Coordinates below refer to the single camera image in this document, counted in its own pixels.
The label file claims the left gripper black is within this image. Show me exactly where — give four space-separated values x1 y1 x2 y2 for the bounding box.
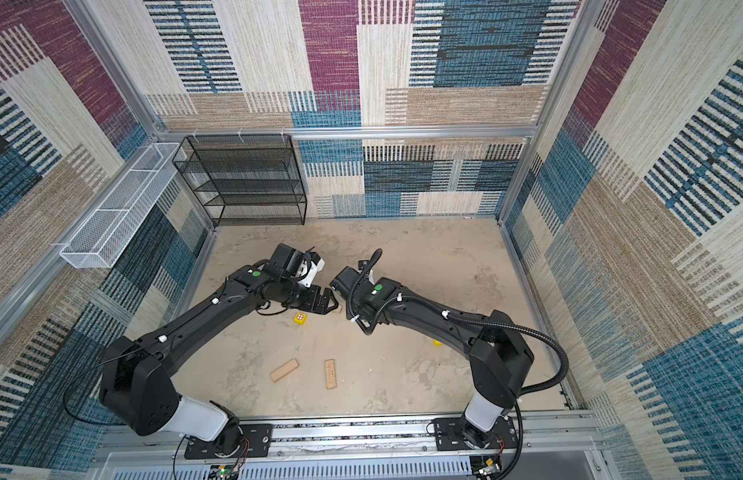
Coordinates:
280 281 340 315

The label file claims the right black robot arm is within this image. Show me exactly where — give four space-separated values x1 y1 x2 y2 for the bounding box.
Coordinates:
330 267 535 448

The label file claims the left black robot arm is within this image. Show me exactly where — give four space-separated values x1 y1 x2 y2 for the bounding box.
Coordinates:
99 243 338 458

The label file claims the yellow cube block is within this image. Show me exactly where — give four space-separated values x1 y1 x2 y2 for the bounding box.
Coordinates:
293 312 307 325

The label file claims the wood block lower middle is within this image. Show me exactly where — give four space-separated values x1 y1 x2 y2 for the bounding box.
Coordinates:
324 359 338 390

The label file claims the wood block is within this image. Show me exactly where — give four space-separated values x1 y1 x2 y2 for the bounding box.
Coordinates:
324 359 338 390
269 358 299 383

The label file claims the wood block lower left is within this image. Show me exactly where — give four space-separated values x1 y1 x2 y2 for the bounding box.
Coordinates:
269 358 299 383

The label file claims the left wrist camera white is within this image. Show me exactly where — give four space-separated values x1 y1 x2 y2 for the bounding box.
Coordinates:
296 248 325 288

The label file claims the black wire shelf rack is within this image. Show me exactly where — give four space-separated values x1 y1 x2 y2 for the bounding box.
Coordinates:
172 134 308 227

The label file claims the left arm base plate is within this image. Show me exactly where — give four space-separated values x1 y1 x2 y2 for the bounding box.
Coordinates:
183 423 273 460

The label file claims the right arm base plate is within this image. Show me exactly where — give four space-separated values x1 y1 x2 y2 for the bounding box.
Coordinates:
427 417 519 451

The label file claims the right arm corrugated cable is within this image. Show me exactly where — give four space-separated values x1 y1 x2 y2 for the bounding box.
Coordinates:
346 248 571 480

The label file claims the white wire mesh basket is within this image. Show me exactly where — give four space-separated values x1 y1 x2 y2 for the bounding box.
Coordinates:
59 142 179 269

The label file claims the aluminium mounting rail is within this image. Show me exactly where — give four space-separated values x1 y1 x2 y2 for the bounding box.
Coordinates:
86 411 620 479

